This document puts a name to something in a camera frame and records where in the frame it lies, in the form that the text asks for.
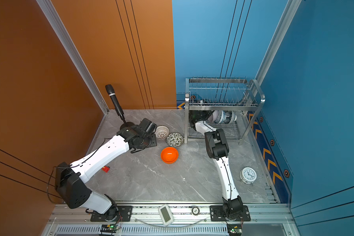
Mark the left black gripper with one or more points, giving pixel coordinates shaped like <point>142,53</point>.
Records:
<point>154,141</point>

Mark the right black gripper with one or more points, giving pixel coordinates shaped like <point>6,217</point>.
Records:
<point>208,113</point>

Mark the lavender bowl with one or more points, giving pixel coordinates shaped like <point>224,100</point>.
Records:
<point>214,117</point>

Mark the orange bowl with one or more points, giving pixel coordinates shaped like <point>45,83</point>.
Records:
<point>169,155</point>

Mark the dark flower-shaped bowl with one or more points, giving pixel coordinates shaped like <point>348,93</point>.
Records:
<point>233,117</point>

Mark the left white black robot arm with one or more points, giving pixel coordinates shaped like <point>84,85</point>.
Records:
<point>71,179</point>

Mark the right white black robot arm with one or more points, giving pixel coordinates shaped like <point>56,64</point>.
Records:
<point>217,149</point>

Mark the steel two-tier dish rack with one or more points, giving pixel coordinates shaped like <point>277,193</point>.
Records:
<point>243,96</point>

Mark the white red patterned bowl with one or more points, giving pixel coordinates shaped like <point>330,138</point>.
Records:
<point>162,132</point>

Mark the green floral patterned bowl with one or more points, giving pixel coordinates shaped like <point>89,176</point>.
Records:
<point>174,139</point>

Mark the small red object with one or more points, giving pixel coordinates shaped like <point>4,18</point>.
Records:
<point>106,169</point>

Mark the black microphone on stand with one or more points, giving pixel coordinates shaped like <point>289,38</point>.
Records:
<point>111,92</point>

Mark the white analog alarm clock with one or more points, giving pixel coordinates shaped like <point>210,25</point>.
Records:
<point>248,175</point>

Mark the white digital timer display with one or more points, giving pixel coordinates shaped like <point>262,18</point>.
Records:
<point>166,215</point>

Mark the small round gauge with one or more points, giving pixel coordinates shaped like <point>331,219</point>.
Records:
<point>195,211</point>

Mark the left circuit board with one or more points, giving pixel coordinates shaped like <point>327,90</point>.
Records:
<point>110,230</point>

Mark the circuit board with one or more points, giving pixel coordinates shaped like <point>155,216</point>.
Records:
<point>110,230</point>
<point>234,230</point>

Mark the right circuit board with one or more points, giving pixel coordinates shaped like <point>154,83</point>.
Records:
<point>234,230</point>

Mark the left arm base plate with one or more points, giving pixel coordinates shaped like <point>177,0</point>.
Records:
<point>121,213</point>

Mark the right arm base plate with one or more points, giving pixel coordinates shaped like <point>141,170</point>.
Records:
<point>220,213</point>

